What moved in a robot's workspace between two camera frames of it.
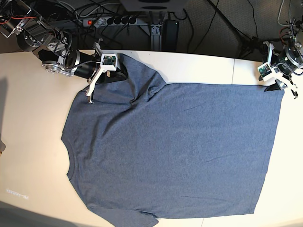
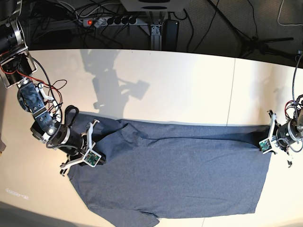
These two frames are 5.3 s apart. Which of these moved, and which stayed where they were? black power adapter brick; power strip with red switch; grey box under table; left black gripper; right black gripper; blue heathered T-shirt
Moved: left black gripper; blue heathered T-shirt; right black gripper
Stayed: grey box under table; black power adapter brick; power strip with red switch
